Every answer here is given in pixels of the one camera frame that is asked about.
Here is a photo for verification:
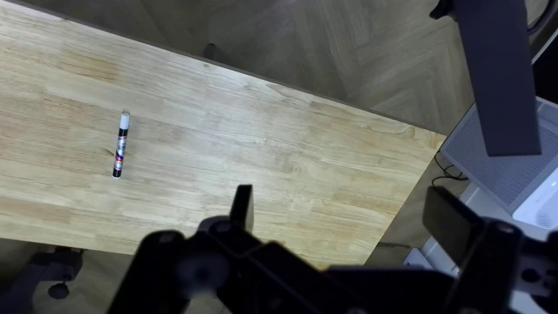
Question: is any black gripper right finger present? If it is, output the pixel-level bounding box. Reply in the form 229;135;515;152
422;185;558;314

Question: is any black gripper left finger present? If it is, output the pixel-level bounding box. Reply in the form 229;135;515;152
107;183;265;314

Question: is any black marker with white cap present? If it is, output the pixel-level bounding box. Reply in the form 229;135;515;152
110;110;133;180

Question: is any thin black floor cable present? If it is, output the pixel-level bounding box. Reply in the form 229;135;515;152
431;156;471;187

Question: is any black wheeled robot pedestal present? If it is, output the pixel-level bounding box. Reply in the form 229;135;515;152
0;243;86;314

